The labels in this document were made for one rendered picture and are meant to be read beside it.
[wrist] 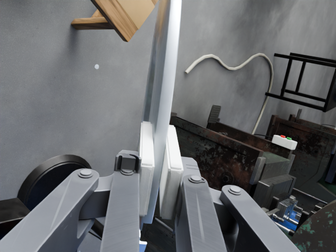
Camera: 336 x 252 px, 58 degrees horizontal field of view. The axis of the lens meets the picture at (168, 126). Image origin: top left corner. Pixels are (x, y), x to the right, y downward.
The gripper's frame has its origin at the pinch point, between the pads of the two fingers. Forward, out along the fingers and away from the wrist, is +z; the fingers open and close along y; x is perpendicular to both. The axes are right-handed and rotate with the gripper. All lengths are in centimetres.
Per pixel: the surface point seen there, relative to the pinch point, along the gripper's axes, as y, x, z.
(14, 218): -20.0, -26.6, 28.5
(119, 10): -12, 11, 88
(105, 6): -16, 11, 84
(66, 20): -35, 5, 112
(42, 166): -40, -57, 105
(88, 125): -25, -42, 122
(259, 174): 62, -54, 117
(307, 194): 171, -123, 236
